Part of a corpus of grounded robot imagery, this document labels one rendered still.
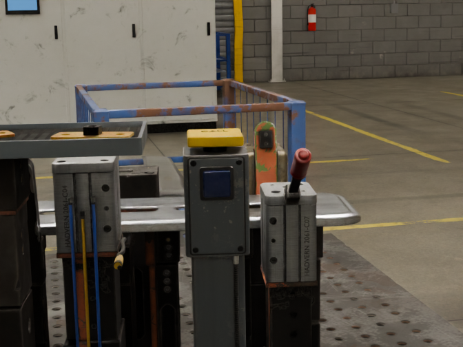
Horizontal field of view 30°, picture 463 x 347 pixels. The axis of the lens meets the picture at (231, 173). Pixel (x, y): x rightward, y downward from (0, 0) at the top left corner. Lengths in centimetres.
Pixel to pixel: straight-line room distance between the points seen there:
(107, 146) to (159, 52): 841
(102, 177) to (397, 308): 86
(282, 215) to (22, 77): 818
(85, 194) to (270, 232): 24
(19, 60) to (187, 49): 175
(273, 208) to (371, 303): 73
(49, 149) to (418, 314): 103
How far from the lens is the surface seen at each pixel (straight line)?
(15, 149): 89
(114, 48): 923
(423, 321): 171
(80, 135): 93
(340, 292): 186
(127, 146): 88
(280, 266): 112
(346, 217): 124
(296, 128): 329
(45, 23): 919
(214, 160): 92
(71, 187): 109
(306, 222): 111
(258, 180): 142
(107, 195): 109
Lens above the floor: 129
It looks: 11 degrees down
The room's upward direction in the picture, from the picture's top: 1 degrees counter-clockwise
